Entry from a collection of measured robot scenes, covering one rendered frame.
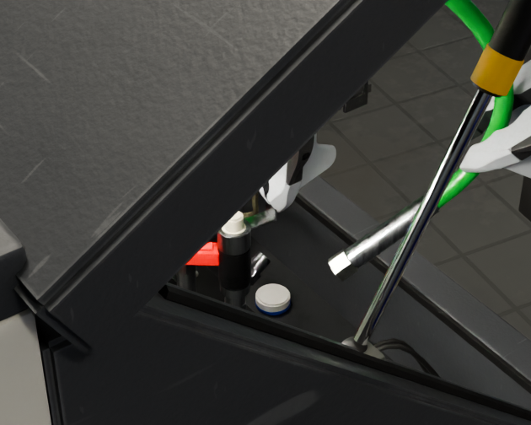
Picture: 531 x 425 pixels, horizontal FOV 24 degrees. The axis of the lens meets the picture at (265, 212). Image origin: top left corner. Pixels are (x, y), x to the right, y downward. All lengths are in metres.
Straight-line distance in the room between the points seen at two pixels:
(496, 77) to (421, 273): 0.69
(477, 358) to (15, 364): 0.80
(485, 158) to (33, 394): 0.52
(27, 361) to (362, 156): 2.63
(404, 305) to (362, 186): 1.70
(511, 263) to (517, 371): 1.62
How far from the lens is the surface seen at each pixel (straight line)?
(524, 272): 2.76
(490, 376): 1.21
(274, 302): 1.37
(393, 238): 0.95
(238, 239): 1.01
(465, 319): 1.21
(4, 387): 0.46
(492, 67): 0.58
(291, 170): 0.97
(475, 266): 2.76
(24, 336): 0.45
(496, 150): 0.91
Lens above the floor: 1.76
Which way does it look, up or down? 38 degrees down
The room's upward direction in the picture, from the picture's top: straight up
